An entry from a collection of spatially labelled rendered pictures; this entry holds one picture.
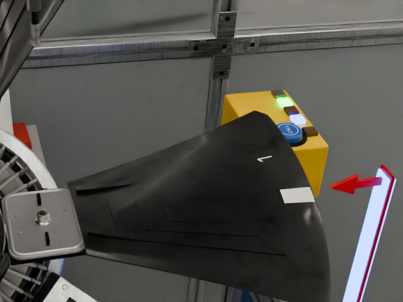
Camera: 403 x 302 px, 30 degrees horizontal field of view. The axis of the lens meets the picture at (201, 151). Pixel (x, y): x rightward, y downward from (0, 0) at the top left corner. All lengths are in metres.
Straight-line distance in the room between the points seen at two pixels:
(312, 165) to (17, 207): 0.47
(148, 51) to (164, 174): 0.73
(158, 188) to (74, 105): 0.76
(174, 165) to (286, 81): 0.86
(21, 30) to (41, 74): 0.75
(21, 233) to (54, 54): 0.75
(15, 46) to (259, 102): 0.52
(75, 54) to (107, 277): 0.57
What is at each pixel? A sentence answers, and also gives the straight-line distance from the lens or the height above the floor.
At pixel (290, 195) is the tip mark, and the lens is 0.73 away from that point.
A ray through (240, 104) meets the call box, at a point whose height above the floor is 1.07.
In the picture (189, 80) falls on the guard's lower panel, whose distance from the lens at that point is 1.49.
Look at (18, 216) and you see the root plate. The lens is 0.70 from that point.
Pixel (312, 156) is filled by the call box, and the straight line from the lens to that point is 1.03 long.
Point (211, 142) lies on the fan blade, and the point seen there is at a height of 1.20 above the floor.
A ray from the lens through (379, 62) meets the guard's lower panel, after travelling 1.65.
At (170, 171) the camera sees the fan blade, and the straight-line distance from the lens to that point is 0.73.
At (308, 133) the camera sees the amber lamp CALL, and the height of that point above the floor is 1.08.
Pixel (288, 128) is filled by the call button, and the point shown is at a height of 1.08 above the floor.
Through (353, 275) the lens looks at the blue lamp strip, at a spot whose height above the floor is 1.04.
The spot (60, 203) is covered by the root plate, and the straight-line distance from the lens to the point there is 0.71.
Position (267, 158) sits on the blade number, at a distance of 0.76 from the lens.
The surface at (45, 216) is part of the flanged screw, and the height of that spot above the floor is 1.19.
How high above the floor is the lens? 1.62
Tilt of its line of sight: 34 degrees down
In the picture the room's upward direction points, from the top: 6 degrees clockwise
